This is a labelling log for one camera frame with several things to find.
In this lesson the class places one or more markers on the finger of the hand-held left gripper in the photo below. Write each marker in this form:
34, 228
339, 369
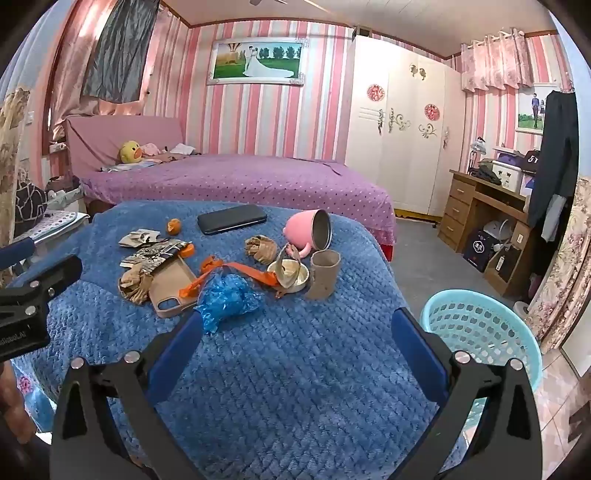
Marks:
51, 277
18, 253

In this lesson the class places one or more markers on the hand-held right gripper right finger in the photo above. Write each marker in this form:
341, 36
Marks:
420, 355

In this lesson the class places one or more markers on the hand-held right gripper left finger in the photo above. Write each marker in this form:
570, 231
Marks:
178, 341

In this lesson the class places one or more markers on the light blue plastic basket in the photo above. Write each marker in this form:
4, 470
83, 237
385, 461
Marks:
471, 323

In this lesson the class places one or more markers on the blue plastic bag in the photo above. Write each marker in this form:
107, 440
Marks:
226, 300

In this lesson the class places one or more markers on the brown paper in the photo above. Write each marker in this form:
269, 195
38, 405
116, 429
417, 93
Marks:
261, 249
134, 285

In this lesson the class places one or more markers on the black white printed packet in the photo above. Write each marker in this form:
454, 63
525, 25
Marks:
152, 254

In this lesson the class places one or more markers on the orange ribbon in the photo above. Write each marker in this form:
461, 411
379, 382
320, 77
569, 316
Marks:
244, 270

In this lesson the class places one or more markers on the cardboard tube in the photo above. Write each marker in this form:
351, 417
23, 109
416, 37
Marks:
324, 274

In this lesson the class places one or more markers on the cream round bowl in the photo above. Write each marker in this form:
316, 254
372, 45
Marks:
288, 277

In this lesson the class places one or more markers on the white dotted mat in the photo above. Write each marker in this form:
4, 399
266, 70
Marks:
53, 226

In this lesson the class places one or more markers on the dark patterned bag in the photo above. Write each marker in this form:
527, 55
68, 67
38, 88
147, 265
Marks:
28, 201

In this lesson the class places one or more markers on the orange round lid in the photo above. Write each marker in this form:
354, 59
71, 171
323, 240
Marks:
187, 250

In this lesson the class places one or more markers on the beige face mask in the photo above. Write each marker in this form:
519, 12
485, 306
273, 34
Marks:
136, 237

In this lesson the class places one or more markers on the blue quilted blanket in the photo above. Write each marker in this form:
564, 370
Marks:
286, 360

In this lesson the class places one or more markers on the small orange peel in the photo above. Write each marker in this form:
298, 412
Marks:
174, 226

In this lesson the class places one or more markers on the black printed box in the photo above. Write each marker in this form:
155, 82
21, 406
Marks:
479, 249

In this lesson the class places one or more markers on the light blue cloth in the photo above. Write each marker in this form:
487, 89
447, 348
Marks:
122, 167

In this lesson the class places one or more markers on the black power bank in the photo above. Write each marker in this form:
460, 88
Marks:
231, 219

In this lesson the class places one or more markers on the pink bed headboard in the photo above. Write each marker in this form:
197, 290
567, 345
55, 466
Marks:
101, 134

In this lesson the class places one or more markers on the white fan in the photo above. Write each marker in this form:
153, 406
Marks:
497, 230

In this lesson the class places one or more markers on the yellow duck plush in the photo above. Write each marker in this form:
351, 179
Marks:
130, 152

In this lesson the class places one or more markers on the wooden desk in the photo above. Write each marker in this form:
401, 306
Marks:
461, 207

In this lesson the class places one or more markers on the pink plush toy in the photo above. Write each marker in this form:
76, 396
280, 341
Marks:
151, 149

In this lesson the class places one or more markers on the pink mug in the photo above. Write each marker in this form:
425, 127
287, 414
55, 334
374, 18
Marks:
300, 228

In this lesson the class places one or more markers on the purple dotted bed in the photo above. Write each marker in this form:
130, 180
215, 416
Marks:
254, 180

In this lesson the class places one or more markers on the white cloth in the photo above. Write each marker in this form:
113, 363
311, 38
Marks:
183, 149

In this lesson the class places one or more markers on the pink satin curtain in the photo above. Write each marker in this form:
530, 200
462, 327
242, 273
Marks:
69, 69

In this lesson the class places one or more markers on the white storage box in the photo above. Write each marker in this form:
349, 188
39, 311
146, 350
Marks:
508, 176

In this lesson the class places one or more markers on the white wardrobe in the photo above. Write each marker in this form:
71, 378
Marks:
406, 152

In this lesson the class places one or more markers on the desk lamp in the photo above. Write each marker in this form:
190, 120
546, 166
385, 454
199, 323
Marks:
475, 150

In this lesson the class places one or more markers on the purple bag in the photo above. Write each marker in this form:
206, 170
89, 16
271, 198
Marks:
508, 159

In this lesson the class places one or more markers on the black bag with white print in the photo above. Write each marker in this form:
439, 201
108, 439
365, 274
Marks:
533, 160

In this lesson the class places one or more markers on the grey hanging cloth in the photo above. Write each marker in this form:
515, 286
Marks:
120, 50

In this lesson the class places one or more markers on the dark hanging garment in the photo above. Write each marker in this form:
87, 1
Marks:
556, 157

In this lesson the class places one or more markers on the pink floral window valance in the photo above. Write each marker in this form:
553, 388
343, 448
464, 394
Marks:
498, 60

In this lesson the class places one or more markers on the small wall photo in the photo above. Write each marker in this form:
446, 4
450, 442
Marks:
531, 110

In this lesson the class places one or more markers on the framed wall poster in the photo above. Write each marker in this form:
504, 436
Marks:
256, 62

